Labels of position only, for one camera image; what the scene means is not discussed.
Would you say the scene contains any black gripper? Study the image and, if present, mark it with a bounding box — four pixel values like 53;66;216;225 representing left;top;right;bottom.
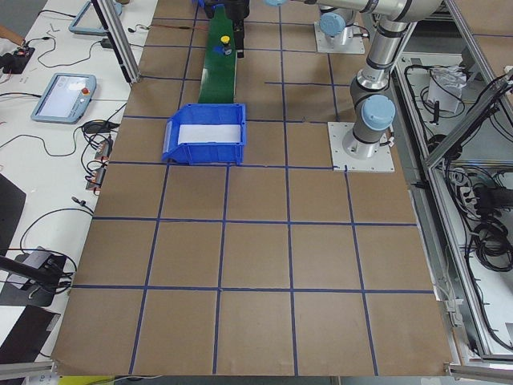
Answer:
224;0;250;59

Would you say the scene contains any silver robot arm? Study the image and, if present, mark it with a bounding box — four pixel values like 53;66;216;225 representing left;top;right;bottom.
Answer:
307;0;441;145
217;0;354;59

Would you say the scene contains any green conveyor belt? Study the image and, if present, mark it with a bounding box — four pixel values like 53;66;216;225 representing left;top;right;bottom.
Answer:
198;3;236;103

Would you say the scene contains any blue bin with white foam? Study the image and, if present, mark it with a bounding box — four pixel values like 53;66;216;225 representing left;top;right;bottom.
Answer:
162;103;247;164

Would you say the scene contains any black power adapter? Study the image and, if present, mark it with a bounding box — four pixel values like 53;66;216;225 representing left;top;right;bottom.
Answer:
99;38;114;50

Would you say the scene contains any far teach pendant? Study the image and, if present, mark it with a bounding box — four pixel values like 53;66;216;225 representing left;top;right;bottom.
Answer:
68;1;106;36

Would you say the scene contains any teach pendant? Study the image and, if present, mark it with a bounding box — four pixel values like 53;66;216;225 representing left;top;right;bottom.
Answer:
68;1;106;36
30;73;97;124

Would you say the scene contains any near teach pendant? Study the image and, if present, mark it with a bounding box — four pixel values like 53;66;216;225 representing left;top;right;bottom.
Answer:
30;73;97;124

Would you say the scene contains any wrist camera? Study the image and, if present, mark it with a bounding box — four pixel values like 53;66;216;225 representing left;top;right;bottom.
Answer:
203;0;217;19

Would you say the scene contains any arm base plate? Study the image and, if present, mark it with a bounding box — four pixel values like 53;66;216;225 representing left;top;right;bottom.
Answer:
313;22;366;55
328;122;395;173

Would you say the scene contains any aluminium frame post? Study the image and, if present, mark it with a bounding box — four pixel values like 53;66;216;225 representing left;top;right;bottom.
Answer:
91;0;141;84

